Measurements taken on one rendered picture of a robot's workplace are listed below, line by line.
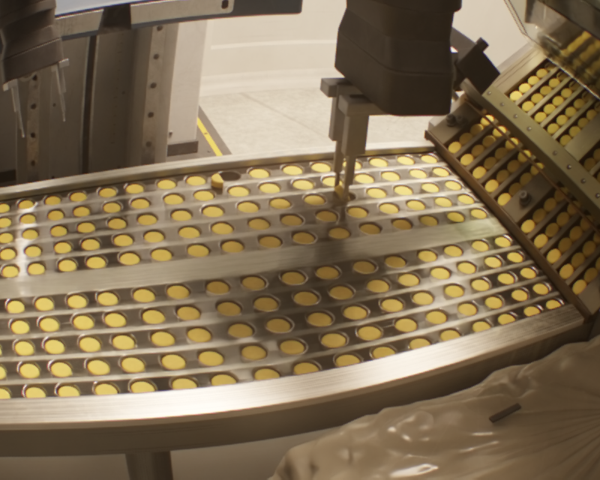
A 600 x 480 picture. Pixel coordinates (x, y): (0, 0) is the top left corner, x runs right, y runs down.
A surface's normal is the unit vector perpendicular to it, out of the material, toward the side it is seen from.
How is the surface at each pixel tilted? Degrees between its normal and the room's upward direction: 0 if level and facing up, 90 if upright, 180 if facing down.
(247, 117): 0
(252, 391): 0
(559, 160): 38
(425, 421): 24
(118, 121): 90
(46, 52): 67
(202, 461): 0
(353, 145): 90
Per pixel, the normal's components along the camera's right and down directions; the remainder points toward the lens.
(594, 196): -0.51, -0.60
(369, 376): 0.09, -0.85
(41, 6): 0.71, 0.01
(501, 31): 0.35, 0.51
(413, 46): 0.36, 0.19
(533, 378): 0.07, -0.59
